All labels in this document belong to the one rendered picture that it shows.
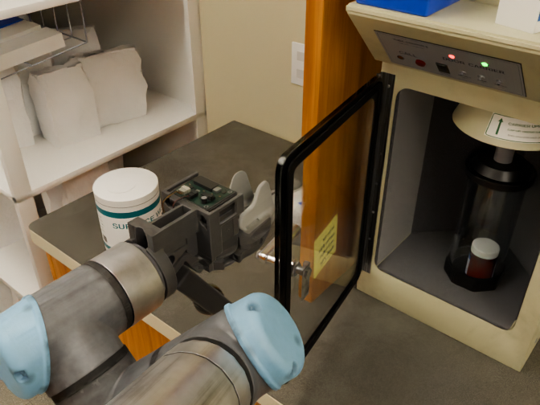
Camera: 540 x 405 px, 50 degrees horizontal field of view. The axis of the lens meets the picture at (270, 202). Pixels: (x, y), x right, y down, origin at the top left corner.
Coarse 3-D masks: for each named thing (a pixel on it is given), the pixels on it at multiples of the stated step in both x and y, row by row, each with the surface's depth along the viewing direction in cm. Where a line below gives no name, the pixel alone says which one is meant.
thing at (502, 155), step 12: (480, 156) 92; (492, 156) 92; (504, 156) 89; (516, 156) 92; (480, 168) 90; (492, 168) 89; (504, 168) 89; (516, 168) 89; (528, 168) 89; (504, 180) 88; (516, 180) 88
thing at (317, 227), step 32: (352, 96) 78; (352, 128) 81; (320, 160) 74; (352, 160) 85; (320, 192) 77; (352, 192) 89; (320, 224) 81; (352, 224) 94; (320, 256) 85; (352, 256) 100; (320, 288) 89; (320, 320) 94
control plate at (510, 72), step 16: (384, 32) 74; (384, 48) 78; (400, 48) 76; (416, 48) 73; (432, 48) 71; (448, 48) 69; (400, 64) 81; (416, 64) 78; (432, 64) 76; (448, 64) 73; (464, 64) 71; (480, 64) 69; (496, 64) 67; (512, 64) 65; (464, 80) 76; (512, 80) 69
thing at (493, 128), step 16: (464, 112) 86; (480, 112) 83; (464, 128) 85; (480, 128) 83; (496, 128) 82; (512, 128) 81; (528, 128) 80; (496, 144) 82; (512, 144) 81; (528, 144) 80
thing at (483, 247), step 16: (480, 176) 89; (464, 192) 95; (480, 192) 91; (496, 192) 89; (512, 192) 89; (464, 208) 95; (480, 208) 92; (496, 208) 91; (512, 208) 91; (464, 224) 96; (480, 224) 94; (496, 224) 92; (512, 224) 93; (464, 240) 97; (480, 240) 95; (496, 240) 94; (464, 256) 98; (480, 256) 97; (496, 256) 96; (464, 272) 100; (480, 272) 98; (496, 272) 99
